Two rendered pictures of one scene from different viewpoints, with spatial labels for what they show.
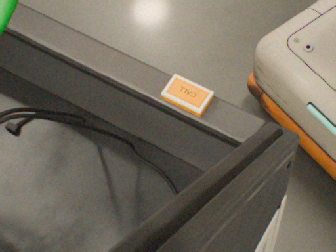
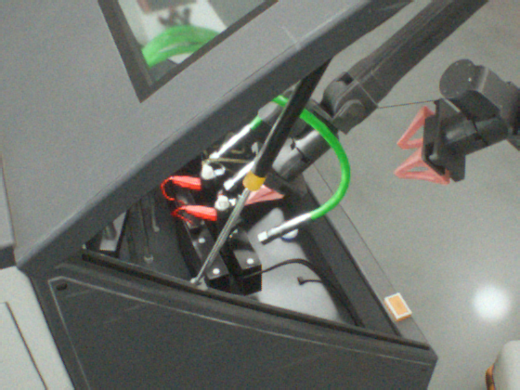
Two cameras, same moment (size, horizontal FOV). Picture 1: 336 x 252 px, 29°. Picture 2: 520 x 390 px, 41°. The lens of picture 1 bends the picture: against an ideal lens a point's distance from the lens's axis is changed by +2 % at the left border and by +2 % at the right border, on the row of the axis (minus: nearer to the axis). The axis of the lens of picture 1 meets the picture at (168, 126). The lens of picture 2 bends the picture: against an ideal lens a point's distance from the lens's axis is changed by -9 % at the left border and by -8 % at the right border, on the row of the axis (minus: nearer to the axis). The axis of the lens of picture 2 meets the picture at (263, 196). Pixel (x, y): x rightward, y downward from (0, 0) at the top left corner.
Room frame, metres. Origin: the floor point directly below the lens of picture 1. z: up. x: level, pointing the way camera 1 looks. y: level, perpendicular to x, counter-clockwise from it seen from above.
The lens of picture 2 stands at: (-0.40, -0.22, 1.99)
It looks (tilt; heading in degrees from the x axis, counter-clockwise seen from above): 45 degrees down; 31
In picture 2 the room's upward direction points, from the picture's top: straight up
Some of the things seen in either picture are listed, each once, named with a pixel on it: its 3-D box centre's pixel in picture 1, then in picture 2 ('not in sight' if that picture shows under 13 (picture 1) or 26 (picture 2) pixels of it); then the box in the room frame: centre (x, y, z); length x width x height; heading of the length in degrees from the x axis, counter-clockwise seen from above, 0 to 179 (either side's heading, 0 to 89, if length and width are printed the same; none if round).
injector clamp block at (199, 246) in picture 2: not in sight; (206, 233); (0.38, 0.39, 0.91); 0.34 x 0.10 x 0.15; 53
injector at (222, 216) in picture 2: not in sight; (231, 244); (0.32, 0.29, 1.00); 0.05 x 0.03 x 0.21; 143
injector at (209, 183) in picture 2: not in sight; (215, 214); (0.37, 0.35, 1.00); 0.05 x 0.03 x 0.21; 143
